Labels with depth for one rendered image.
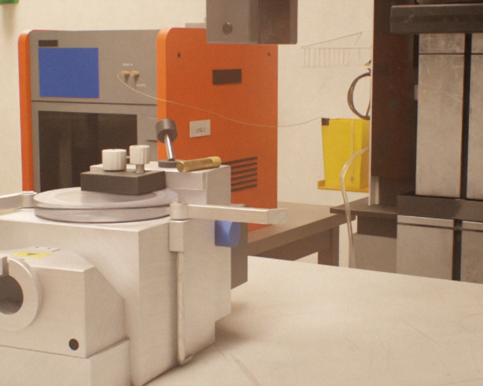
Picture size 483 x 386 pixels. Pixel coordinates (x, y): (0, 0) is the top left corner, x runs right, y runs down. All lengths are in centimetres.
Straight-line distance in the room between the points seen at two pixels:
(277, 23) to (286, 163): 311
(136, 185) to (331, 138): 175
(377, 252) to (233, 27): 172
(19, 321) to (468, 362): 27
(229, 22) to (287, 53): 313
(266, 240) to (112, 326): 150
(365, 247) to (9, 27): 259
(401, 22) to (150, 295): 60
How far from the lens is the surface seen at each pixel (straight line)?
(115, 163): 63
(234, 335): 66
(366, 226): 224
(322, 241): 236
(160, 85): 181
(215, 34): 53
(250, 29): 52
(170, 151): 66
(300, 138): 363
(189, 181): 63
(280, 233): 209
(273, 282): 81
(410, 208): 111
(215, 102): 195
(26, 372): 56
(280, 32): 57
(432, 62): 111
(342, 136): 232
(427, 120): 111
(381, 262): 222
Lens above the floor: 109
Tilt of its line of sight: 8 degrees down
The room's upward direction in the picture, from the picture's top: straight up
